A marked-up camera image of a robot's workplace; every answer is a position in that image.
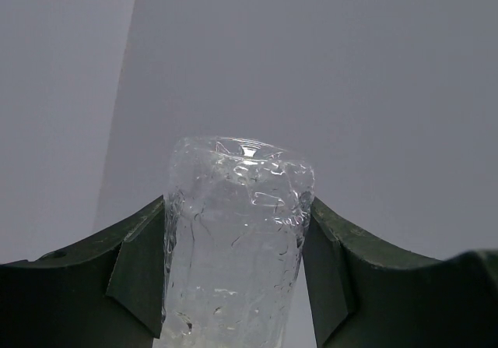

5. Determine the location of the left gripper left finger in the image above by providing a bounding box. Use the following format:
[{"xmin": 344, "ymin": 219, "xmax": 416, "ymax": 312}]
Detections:
[{"xmin": 1, "ymin": 197, "xmax": 165, "ymax": 347}]

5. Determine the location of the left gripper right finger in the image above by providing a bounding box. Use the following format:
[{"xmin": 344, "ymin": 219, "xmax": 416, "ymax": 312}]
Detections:
[{"xmin": 303, "ymin": 199, "xmax": 497, "ymax": 347}]

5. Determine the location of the clear bottle white cap front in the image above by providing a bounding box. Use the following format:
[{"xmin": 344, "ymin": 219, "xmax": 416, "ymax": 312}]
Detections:
[{"xmin": 154, "ymin": 136, "xmax": 314, "ymax": 347}]

